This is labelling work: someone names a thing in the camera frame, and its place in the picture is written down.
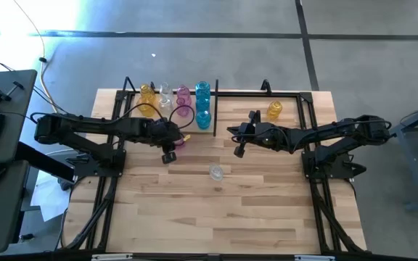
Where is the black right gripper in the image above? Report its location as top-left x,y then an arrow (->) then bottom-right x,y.
226,110 -> 287,150

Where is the clear wide panelled glass vase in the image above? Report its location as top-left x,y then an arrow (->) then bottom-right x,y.
157,96 -> 175,117

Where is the pink swirl glass bud vase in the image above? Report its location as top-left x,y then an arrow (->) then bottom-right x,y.
174,96 -> 191,117

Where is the blue round embossed glass vase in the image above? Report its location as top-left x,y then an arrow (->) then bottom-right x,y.
195,109 -> 213,131

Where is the yellow diamond-pattern glass vase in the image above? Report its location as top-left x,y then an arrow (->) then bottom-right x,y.
136,94 -> 157,118

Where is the blue tall glass bottle vase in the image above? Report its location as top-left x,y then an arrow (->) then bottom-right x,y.
194,94 -> 211,113

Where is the yellow glass bottle vase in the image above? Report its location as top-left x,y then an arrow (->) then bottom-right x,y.
266,100 -> 284,120

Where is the clear narrow-neck glass bottle vase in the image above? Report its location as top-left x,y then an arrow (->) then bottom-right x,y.
159,82 -> 174,98

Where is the clear finely ribbed glass vase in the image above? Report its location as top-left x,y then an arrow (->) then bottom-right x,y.
208,164 -> 225,182

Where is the yellow panelled round glass vase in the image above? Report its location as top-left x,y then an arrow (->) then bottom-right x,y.
139,83 -> 155,98

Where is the blue square textured glass vase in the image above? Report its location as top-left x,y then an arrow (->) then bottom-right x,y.
194,80 -> 211,98

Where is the black desk support beam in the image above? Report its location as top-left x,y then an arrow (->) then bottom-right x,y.
15,141 -> 78,183

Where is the white paper sheet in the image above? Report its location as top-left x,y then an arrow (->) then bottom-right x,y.
30,170 -> 74,223

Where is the dark grey desk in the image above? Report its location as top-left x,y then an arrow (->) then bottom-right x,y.
0,69 -> 38,254

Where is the grey metal side table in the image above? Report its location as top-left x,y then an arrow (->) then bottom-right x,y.
375,93 -> 418,213

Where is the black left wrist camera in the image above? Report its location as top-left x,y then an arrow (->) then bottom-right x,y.
160,150 -> 178,165

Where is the black metal shelf frame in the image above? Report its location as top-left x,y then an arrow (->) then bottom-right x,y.
213,78 -> 220,137

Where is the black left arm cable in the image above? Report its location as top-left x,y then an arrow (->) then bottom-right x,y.
120,102 -> 197,132

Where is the black aluminium table frame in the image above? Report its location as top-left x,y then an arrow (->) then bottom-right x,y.
60,77 -> 368,254

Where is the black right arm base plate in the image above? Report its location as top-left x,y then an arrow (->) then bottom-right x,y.
301,150 -> 368,181

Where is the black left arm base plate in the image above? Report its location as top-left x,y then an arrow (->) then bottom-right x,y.
65,148 -> 127,178

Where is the silver aluminium bracket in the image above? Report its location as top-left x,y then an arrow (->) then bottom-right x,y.
294,254 -> 336,261
91,253 -> 134,261

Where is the yellow floor cable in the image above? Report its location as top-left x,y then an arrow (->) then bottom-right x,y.
12,0 -> 65,120

